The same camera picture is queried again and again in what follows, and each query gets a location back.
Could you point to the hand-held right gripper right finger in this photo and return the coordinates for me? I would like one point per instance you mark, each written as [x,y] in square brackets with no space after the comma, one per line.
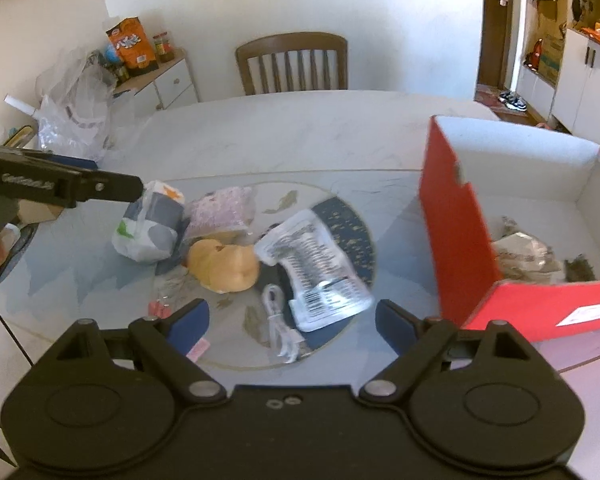
[395,325]

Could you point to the red bottle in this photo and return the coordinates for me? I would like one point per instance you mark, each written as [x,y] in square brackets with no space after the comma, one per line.
[534,55]

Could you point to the crumpled printed packet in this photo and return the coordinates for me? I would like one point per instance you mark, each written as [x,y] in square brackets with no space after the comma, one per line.
[525,252]

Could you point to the tan plastic animal toy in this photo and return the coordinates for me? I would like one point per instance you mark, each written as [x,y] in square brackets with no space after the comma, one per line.
[225,267]

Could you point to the patterned door rug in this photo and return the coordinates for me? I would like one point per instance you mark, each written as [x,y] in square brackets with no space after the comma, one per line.
[487,94]

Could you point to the dark sneakers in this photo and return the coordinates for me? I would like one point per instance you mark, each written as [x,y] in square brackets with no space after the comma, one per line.
[512,101]

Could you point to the white marble desktop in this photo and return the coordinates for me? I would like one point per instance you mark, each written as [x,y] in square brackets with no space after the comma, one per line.
[305,130]

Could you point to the orange snack box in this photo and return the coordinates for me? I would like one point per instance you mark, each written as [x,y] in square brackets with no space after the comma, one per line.
[132,45]

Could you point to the clear printed plastic packet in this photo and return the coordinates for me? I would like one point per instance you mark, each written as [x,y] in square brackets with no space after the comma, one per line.
[315,270]

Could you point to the dark fuzzy item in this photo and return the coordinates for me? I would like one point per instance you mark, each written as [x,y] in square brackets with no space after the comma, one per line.
[579,269]

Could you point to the wooden chair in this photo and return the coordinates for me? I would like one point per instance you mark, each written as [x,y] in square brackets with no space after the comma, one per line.
[292,45]

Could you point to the brown door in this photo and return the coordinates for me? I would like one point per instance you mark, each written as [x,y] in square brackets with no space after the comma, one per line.
[495,35]

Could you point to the clear plastic bags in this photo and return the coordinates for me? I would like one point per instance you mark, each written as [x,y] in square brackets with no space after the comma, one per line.
[75,105]

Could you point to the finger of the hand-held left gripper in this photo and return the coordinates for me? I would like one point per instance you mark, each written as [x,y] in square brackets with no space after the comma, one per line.
[112,187]

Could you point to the red cardboard box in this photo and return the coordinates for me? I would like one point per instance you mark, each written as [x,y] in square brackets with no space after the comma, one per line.
[460,240]

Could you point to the small white cabinet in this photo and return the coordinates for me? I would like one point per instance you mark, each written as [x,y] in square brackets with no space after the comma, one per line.
[175,82]

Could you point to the small pink eraser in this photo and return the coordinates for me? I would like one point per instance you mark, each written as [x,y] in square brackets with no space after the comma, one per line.
[198,349]

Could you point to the pink patterned packet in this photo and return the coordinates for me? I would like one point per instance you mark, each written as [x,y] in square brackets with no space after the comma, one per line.
[220,210]

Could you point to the red lidded jar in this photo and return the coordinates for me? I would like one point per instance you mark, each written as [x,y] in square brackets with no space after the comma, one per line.
[162,45]

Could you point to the white grey tissue packet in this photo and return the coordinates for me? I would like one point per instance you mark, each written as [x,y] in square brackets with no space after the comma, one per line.
[147,225]

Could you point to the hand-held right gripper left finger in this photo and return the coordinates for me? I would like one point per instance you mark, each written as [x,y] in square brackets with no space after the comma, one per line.
[192,321]

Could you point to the round glass turntable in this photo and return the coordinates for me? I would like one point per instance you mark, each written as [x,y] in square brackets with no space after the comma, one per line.
[330,185]

